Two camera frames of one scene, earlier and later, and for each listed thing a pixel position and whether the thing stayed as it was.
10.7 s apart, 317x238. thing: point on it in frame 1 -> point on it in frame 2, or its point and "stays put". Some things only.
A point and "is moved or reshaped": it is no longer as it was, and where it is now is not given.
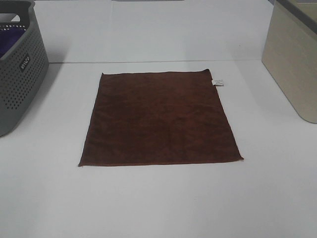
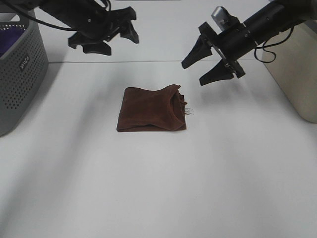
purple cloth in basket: [8, 38] stays put
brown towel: [158, 117] is moved or reshaped
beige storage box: [290, 53] stays put
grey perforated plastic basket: [24, 69] stays put
